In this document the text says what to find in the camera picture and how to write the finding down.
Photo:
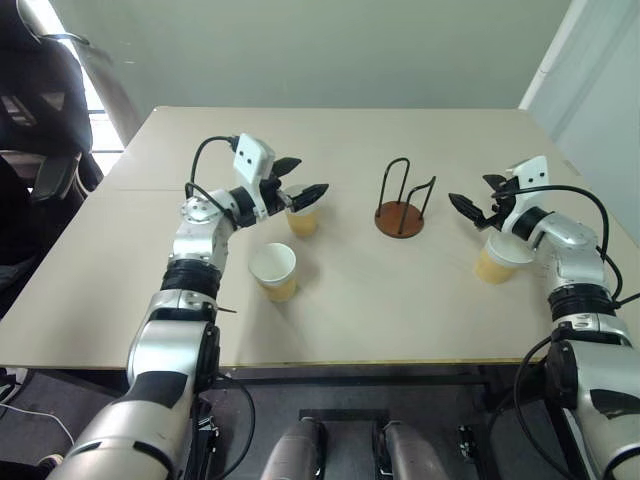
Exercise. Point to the black table frame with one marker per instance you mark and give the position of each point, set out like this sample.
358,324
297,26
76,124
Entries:
360,375

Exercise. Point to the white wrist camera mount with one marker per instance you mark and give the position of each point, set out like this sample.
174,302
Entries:
532,172
252,155

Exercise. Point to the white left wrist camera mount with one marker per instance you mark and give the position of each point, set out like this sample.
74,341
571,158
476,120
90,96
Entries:
252,155

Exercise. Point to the black metal bracket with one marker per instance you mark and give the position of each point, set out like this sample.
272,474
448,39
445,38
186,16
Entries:
466,444
206,430

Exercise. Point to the grey round column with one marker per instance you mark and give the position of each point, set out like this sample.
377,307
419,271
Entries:
110,85

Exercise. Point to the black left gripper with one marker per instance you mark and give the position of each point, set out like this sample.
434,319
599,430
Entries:
271,196

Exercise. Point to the black office chair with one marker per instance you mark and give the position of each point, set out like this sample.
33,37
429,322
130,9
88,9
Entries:
45,115

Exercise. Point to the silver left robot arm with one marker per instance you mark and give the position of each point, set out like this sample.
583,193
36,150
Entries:
165,345

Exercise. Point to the yellow white paper cup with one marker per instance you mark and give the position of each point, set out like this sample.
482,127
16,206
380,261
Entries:
302,222
274,267
495,270

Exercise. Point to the dark rounded robot leg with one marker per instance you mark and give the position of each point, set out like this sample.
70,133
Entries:
295,450
415,450

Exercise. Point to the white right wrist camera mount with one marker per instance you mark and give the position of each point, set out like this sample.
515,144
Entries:
532,172

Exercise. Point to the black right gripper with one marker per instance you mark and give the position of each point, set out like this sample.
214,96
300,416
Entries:
500,210

